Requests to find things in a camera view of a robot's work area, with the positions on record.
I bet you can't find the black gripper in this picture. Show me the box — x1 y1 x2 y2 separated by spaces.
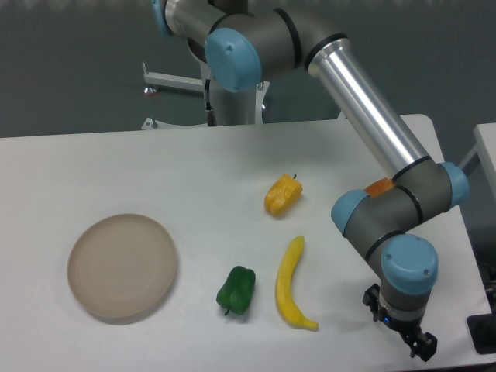
362 281 437 361

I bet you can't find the orange object behind arm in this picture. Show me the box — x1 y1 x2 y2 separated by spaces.
364 177 394 198

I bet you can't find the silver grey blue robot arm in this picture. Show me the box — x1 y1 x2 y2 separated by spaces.
151 1 469 360

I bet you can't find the green bell pepper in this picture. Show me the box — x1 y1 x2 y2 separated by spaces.
216 266 256 316

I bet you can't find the yellow bell pepper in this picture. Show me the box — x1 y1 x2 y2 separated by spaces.
263 174 303 217

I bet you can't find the black device at right edge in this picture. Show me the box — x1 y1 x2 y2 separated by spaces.
467 314 495 355

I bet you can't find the yellow banana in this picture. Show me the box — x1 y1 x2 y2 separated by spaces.
274 236 319 332

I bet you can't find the white side table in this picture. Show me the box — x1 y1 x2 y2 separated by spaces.
459 122 496 195

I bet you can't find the beige round plate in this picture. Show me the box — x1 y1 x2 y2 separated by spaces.
67 214 178 324

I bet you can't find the black cable on pedestal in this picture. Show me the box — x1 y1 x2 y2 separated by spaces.
205 77 218 127

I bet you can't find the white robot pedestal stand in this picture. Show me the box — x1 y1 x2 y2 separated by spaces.
142 62 270 127

